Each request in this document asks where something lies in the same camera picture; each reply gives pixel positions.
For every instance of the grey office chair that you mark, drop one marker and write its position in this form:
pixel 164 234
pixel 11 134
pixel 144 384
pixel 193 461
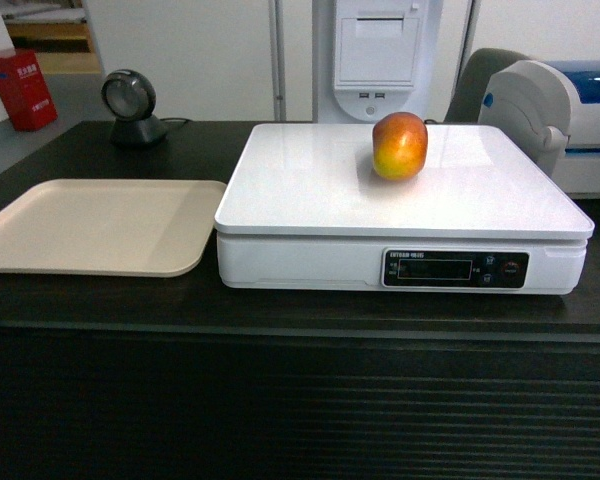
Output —
pixel 470 89

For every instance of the black checkout counter cabinet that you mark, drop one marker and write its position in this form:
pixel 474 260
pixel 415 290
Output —
pixel 184 378

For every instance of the black barcode scanner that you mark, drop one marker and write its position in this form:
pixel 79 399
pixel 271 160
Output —
pixel 131 99

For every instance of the white blue label printer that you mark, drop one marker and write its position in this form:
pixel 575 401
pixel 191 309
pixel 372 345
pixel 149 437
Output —
pixel 551 111

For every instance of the white electronic checkout scale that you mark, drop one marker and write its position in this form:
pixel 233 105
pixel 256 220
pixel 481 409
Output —
pixel 304 209

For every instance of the dark red yellow mango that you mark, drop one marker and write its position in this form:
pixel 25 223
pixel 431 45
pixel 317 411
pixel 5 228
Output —
pixel 400 144

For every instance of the grey metal pole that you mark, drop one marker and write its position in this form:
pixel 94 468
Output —
pixel 277 59

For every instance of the red fire extinguisher box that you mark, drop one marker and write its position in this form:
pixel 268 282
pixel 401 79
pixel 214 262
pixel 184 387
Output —
pixel 24 92

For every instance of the beige plastic tray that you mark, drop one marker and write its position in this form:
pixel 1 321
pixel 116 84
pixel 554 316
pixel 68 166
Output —
pixel 139 228

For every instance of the white receipt printer kiosk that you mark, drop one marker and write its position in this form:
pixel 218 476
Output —
pixel 372 58

